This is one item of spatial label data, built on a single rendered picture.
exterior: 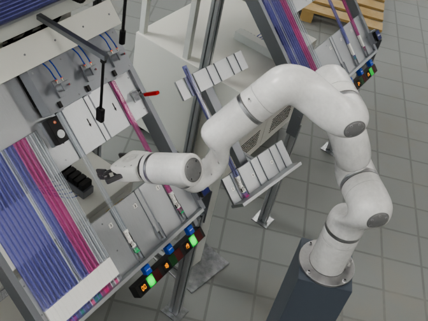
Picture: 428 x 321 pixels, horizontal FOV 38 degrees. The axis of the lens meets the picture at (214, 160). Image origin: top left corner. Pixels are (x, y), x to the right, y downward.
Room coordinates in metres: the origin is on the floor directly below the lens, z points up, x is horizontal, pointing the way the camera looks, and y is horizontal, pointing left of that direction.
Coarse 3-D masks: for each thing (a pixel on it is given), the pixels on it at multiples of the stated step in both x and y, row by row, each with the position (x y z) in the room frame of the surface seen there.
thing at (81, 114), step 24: (0, 96) 1.23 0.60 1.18; (24, 96) 1.28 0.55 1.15; (96, 96) 1.44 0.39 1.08; (0, 120) 1.18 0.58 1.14; (24, 120) 1.23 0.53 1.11; (72, 120) 1.33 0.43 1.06; (96, 120) 1.38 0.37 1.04; (120, 120) 1.44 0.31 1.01; (0, 144) 1.13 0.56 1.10; (48, 144) 1.22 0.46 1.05; (72, 144) 1.27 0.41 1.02; (96, 144) 1.33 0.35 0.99
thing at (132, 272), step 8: (200, 208) 1.41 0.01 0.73; (192, 216) 1.37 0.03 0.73; (184, 224) 1.32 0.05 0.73; (176, 232) 1.28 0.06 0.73; (168, 240) 1.24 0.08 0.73; (160, 248) 1.20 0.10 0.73; (152, 256) 1.17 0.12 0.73; (136, 264) 1.13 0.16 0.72; (144, 264) 1.13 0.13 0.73; (128, 272) 1.09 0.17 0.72; (136, 272) 1.10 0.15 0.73; (120, 280) 1.06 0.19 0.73; (112, 288) 1.02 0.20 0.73; (104, 296) 0.99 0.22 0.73; (96, 304) 0.95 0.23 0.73; (88, 312) 0.92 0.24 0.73; (80, 320) 0.89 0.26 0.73
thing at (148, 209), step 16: (144, 192) 1.32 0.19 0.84; (160, 192) 1.36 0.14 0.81; (176, 192) 1.40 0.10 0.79; (128, 208) 1.25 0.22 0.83; (144, 208) 1.28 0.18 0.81; (160, 208) 1.32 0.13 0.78; (192, 208) 1.40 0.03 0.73; (96, 224) 1.14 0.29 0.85; (112, 224) 1.17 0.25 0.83; (128, 224) 1.21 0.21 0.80; (144, 224) 1.24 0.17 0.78; (160, 224) 1.28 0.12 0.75; (176, 224) 1.32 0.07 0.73; (112, 240) 1.14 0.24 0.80; (144, 240) 1.21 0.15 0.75; (160, 240) 1.24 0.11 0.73; (112, 256) 1.10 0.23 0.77; (128, 256) 1.13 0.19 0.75; (144, 256) 1.17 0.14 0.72; (48, 320) 0.86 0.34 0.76
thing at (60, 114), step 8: (64, 120) 1.30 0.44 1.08; (72, 136) 1.28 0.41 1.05; (80, 152) 1.26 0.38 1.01; (88, 160) 1.26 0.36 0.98; (88, 168) 1.25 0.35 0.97; (96, 176) 1.24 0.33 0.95; (96, 184) 1.23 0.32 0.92; (104, 192) 1.22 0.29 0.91; (112, 208) 1.20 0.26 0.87; (120, 224) 1.18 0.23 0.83; (136, 248) 1.16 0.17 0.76
